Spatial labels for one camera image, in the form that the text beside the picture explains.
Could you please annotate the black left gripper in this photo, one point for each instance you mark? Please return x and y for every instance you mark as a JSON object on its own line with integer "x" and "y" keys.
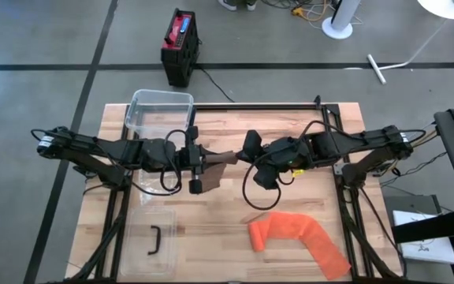
{"x": 195, "y": 185}

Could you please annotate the orange elastic bandage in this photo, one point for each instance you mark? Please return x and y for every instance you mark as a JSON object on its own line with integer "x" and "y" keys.
{"x": 302, "y": 232}

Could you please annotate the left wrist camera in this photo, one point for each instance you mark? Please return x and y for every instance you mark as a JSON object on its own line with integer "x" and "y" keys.
{"x": 156, "y": 152}

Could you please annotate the black table frame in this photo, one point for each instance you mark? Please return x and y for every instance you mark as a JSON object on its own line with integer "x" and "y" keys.
{"x": 250, "y": 106}

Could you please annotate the white floor stand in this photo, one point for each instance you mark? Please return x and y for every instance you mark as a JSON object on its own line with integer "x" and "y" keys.
{"x": 376, "y": 69}

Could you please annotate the red black battery box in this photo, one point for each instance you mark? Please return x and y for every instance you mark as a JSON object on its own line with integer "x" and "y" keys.
{"x": 179, "y": 51}

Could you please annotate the white box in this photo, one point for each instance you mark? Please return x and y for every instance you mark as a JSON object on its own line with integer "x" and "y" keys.
{"x": 424, "y": 252}

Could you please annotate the grey flat box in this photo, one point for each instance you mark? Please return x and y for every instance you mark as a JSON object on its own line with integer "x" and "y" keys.
{"x": 408, "y": 203}

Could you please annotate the clear plastic bag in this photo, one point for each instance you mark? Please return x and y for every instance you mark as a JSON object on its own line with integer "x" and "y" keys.
{"x": 152, "y": 187}

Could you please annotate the brown elastic bandage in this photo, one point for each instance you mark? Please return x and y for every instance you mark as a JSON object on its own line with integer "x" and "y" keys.
{"x": 221, "y": 158}

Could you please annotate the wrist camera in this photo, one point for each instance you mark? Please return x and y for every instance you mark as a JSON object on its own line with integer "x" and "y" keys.
{"x": 156, "y": 152}
{"x": 286, "y": 152}

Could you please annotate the person's shoe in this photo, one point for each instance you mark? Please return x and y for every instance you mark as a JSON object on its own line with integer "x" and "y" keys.
{"x": 251, "y": 4}
{"x": 227, "y": 4}

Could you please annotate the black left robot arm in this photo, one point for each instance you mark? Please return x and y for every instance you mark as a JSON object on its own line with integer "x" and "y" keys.
{"x": 85, "y": 148}

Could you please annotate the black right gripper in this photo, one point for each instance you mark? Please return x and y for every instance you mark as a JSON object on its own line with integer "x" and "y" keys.
{"x": 266, "y": 179}

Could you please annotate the black flat bar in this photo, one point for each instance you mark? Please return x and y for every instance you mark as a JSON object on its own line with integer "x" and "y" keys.
{"x": 428, "y": 229}

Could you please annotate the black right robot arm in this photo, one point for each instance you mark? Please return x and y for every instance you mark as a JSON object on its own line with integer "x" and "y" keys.
{"x": 361, "y": 138}

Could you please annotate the white pole with round base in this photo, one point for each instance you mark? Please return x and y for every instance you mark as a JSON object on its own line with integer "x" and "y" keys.
{"x": 343, "y": 16}

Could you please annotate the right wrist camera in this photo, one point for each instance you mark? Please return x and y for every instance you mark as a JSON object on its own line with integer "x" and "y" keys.
{"x": 286, "y": 152}

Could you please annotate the clear plastic container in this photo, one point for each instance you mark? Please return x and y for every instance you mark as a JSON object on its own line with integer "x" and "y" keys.
{"x": 160, "y": 106}

